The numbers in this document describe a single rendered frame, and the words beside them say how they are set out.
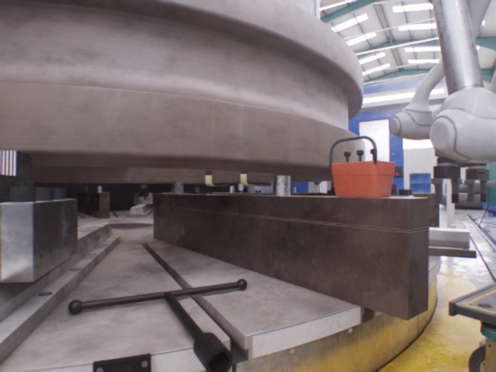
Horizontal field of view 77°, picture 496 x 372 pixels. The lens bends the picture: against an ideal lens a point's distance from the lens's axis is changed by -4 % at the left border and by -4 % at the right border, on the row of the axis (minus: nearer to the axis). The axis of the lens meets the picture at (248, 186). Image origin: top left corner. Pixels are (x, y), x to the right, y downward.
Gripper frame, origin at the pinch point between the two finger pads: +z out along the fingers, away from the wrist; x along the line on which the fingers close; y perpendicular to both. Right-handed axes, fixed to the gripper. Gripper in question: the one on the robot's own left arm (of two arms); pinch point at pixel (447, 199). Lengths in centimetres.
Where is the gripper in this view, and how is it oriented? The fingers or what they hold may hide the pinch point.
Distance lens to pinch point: 151.5
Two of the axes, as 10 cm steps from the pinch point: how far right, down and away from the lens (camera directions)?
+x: -8.5, -0.1, -5.3
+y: -5.3, 0.1, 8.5
